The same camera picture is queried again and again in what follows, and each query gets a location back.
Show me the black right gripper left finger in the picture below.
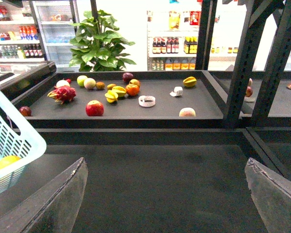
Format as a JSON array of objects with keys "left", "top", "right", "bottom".
[{"left": 0, "top": 157, "right": 88, "bottom": 233}]

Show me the black fruit display tray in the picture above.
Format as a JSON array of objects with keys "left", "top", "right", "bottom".
[{"left": 12, "top": 70, "right": 227, "bottom": 129}]

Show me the orange persimmon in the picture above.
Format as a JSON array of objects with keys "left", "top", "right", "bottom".
[{"left": 125, "top": 84, "right": 140, "bottom": 97}]

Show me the white drinks shelf left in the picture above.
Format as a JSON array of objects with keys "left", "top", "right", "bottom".
[{"left": 0, "top": 0, "right": 46, "bottom": 63}]

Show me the glass freezer chest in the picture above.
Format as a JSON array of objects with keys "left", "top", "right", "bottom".
[{"left": 0, "top": 62, "right": 57, "bottom": 100}]

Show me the pink peach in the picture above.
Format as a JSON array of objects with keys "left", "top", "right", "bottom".
[{"left": 179, "top": 107, "right": 196, "bottom": 117}]

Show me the yellow starfruit back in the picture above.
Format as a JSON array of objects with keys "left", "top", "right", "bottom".
[{"left": 183, "top": 76, "right": 197, "bottom": 88}]

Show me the white sauce bottle shelf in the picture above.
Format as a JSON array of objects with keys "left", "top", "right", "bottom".
[{"left": 146, "top": 0, "right": 246, "bottom": 71}]

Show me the green apple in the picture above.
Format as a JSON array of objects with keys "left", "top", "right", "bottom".
[{"left": 77, "top": 75, "right": 88, "bottom": 87}]

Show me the brown kiwi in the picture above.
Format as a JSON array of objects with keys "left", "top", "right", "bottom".
[
  {"left": 107, "top": 83, "right": 116, "bottom": 90},
  {"left": 96, "top": 82, "right": 105, "bottom": 90}
]

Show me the yellow starfruit front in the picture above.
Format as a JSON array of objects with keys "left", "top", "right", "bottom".
[{"left": 105, "top": 86, "right": 127, "bottom": 103}]

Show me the black right shelf post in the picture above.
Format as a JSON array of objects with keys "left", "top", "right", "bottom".
[{"left": 224, "top": 0, "right": 291, "bottom": 128}]

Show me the white tape ring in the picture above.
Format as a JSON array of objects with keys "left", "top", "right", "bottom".
[{"left": 138, "top": 95, "right": 156, "bottom": 108}]

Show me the red apple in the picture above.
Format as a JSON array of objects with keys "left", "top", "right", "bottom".
[{"left": 85, "top": 100, "right": 104, "bottom": 117}]

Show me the green potted plant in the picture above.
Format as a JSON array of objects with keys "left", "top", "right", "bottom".
[{"left": 69, "top": 10, "right": 136, "bottom": 72}]

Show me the black right display tray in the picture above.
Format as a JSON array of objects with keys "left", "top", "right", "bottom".
[{"left": 210, "top": 71, "right": 291, "bottom": 117}]

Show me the small dark red fruit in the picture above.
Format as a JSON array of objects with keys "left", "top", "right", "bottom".
[{"left": 19, "top": 106, "right": 32, "bottom": 117}]

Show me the dark purple fruit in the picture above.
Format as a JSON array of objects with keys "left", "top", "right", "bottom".
[{"left": 122, "top": 72, "right": 134, "bottom": 83}]

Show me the yellow starfruit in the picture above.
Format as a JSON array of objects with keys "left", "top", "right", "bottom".
[
  {"left": 105, "top": 86, "right": 127, "bottom": 103},
  {"left": 183, "top": 76, "right": 197, "bottom": 88}
]

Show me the tan round melon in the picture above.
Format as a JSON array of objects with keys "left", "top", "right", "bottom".
[{"left": 83, "top": 78, "right": 96, "bottom": 90}]

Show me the red fruit right tray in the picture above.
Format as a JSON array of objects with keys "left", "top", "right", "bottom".
[{"left": 245, "top": 86, "right": 253, "bottom": 97}]

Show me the black metal shelf post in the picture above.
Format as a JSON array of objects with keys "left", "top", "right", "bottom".
[{"left": 195, "top": 0, "right": 218, "bottom": 70}]

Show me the brown kiwi left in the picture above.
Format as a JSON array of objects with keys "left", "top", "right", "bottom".
[{"left": 96, "top": 82, "right": 105, "bottom": 90}]

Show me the pink dragon fruit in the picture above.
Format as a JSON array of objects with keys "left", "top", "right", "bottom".
[{"left": 47, "top": 85, "right": 76, "bottom": 104}]

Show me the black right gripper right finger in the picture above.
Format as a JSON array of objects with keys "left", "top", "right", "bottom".
[{"left": 245, "top": 158, "right": 291, "bottom": 233}]

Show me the light blue plastic basket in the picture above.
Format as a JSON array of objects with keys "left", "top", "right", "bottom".
[{"left": 0, "top": 91, "right": 47, "bottom": 193}]

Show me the brown kiwi right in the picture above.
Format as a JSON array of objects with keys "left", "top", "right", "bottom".
[{"left": 107, "top": 83, "right": 116, "bottom": 90}]

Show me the white round fruit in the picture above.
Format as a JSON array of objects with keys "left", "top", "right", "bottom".
[{"left": 55, "top": 80, "right": 70, "bottom": 88}]

